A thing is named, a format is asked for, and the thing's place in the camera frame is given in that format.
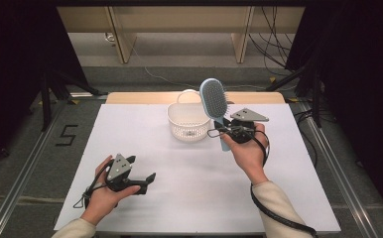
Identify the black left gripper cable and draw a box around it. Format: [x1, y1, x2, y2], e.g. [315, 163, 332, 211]
[72, 160, 114, 210]

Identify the light blue hairbrush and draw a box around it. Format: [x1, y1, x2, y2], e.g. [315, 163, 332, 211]
[198, 77, 233, 153]

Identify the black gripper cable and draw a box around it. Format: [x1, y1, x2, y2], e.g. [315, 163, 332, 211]
[72, 160, 114, 210]
[249, 129, 319, 238]

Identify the black metal stand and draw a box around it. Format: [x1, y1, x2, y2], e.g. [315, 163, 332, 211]
[265, 60, 323, 129]
[40, 63, 108, 133]

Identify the bundle of black cables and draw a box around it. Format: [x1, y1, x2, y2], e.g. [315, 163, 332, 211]
[248, 6, 301, 77]

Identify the person's left hand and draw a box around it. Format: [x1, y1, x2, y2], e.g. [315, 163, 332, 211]
[79, 155, 142, 227]

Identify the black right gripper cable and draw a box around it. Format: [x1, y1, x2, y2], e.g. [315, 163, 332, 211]
[249, 129, 319, 238]

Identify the person's right hand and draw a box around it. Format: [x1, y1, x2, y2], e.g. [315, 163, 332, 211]
[220, 122, 270, 185]

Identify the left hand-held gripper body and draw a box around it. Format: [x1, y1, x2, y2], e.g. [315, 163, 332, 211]
[106, 153, 148, 195]

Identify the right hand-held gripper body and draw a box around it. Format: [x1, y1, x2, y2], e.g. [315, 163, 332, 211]
[226, 107, 270, 145]

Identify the metal floor rail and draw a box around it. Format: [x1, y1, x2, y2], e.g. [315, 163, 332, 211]
[0, 102, 68, 238]
[300, 108, 382, 238]

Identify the black curtain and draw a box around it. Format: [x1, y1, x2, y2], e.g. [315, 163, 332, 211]
[0, 0, 88, 173]
[285, 0, 383, 219]

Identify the wooden desk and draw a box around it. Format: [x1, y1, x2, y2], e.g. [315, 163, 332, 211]
[57, 5, 306, 64]

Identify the white slatted plastic basket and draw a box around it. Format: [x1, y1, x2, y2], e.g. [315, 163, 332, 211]
[166, 88, 212, 144]

